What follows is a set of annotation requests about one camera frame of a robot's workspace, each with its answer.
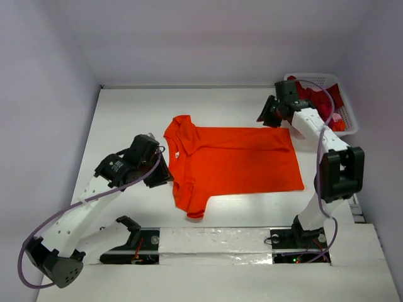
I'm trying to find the orange garment in basket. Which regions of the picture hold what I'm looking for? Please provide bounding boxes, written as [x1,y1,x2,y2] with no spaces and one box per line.
[332,120,346,132]

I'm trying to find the dark red t-shirt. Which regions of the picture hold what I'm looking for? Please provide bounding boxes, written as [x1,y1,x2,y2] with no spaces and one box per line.
[295,81,344,129]

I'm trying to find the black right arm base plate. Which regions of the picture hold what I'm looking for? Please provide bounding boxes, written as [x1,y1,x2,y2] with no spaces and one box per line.
[264,225,331,264]

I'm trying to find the white plastic laundry basket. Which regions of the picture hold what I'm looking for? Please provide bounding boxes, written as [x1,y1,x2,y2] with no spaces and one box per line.
[284,72,358,137]

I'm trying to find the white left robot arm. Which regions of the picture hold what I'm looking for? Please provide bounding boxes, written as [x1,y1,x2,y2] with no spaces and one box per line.
[17,133,173,289]

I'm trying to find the orange t-shirt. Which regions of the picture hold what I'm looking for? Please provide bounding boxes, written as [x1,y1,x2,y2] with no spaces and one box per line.
[164,115,304,219]

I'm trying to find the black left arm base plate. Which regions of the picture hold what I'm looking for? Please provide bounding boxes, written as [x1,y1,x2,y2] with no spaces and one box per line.
[100,216,160,265]

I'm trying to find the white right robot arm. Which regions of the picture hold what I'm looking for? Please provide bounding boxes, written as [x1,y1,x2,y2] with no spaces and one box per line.
[258,80,365,249]

